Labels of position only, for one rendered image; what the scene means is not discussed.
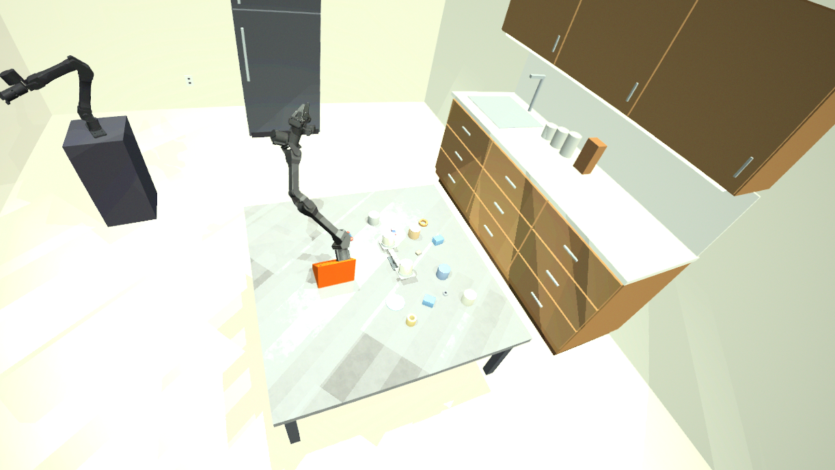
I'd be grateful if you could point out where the light blue cylinder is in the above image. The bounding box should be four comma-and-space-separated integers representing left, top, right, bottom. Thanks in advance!
436, 264, 451, 280

